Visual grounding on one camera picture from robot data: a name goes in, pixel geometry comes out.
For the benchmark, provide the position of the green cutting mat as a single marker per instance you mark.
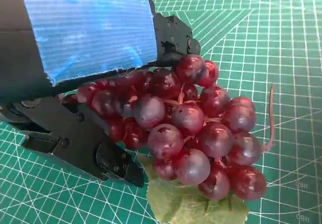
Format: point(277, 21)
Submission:
point(289, 58)

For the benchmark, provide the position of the red toy grape bunch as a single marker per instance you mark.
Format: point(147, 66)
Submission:
point(191, 118)

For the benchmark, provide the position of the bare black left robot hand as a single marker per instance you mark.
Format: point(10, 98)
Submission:
point(88, 32)

